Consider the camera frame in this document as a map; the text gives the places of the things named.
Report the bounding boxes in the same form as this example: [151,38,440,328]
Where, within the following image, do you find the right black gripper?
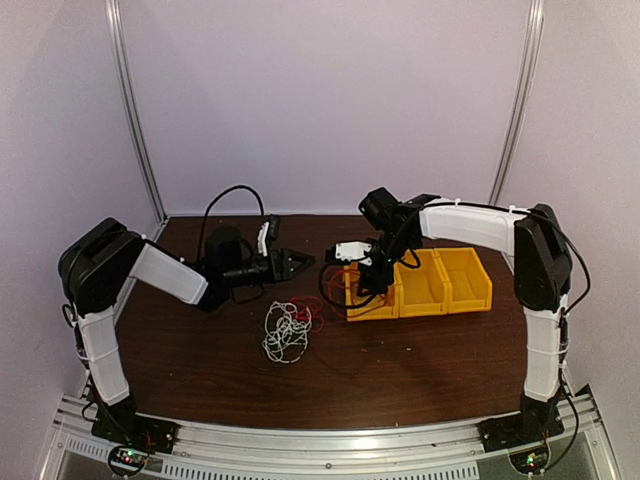
[359,229,417,296]

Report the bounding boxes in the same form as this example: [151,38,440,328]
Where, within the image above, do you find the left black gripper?
[223,247,315,288]

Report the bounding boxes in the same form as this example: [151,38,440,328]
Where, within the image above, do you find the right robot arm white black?
[358,187,573,442]

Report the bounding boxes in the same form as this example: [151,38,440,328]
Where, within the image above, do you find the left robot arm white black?
[58,215,315,444]

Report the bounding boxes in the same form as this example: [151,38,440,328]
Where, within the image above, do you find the left yellow bin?
[342,263,400,322]

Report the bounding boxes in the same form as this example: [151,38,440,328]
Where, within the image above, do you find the yellow bin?
[435,247,493,314]
[396,249,449,318]
[342,263,400,322]

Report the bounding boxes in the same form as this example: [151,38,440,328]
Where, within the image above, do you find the middle yellow bin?
[396,249,449,318]

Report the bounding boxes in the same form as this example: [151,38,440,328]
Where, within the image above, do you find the right yellow bin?
[435,247,493,314]

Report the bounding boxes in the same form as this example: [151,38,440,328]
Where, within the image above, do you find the right circuit board with leds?
[509,445,550,475]

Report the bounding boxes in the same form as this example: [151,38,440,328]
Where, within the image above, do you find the circuit board with leds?
[107,445,149,477]
[509,445,550,475]

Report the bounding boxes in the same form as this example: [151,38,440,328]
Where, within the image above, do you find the left circuit board with leds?
[107,445,149,477]

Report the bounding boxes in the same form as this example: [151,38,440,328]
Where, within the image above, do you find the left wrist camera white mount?
[256,215,280,257]

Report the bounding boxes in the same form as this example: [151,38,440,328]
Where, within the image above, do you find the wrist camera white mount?
[256,215,280,257]
[325,241,373,266]

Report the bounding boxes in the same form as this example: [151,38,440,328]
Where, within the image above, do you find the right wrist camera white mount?
[325,241,373,266]

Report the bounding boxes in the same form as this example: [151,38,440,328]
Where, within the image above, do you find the right black camera cable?
[318,262,381,307]

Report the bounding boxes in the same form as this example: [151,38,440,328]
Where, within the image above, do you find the black camera cable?
[318,262,381,307]
[199,184,265,261]

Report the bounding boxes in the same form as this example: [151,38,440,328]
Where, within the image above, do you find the white cable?
[261,299,314,364]

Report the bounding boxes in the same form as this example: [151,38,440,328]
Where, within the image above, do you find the left black camera cable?
[199,184,265,261]

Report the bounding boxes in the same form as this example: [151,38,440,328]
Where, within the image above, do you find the front aluminium rail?
[35,392,622,479]

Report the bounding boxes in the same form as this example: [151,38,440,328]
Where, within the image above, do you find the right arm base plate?
[478,410,565,453]

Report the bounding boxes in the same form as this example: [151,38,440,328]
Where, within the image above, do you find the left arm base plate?
[91,415,179,454]

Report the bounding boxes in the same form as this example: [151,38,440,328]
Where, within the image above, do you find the left aluminium frame post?
[105,0,168,223]

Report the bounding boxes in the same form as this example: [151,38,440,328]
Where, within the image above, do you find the aluminium frame post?
[105,0,168,223]
[489,0,545,205]

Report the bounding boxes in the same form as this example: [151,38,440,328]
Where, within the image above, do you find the right aluminium frame post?
[489,0,545,205]

